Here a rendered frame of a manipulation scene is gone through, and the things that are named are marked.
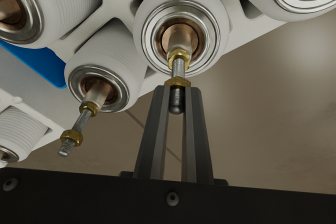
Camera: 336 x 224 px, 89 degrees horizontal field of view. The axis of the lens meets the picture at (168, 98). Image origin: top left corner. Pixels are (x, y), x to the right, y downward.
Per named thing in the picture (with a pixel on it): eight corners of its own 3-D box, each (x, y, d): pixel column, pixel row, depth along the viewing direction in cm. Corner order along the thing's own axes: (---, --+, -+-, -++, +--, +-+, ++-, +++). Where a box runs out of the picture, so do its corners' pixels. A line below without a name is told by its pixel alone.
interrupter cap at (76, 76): (64, 56, 19) (61, 59, 19) (132, 71, 20) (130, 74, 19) (75, 103, 24) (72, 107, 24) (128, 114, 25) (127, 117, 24)
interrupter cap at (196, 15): (226, 61, 18) (227, 65, 17) (160, 80, 20) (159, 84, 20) (209, -19, 13) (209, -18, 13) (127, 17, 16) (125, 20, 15)
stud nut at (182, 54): (184, 44, 13) (184, 49, 13) (194, 61, 14) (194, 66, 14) (163, 55, 14) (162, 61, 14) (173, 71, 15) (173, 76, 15)
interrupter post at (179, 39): (195, 47, 17) (196, 65, 15) (172, 55, 18) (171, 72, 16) (187, 24, 16) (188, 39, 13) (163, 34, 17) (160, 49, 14)
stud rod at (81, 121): (91, 93, 20) (55, 151, 15) (99, 95, 20) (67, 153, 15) (91, 99, 21) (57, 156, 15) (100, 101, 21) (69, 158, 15)
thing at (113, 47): (108, 3, 31) (51, 46, 18) (159, 15, 32) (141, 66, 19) (109, 50, 38) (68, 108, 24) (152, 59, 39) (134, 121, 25)
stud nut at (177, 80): (184, 71, 11) (184, 79, 10) (196, 90, 12) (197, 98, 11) (158, 83, 11) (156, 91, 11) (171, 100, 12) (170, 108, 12)
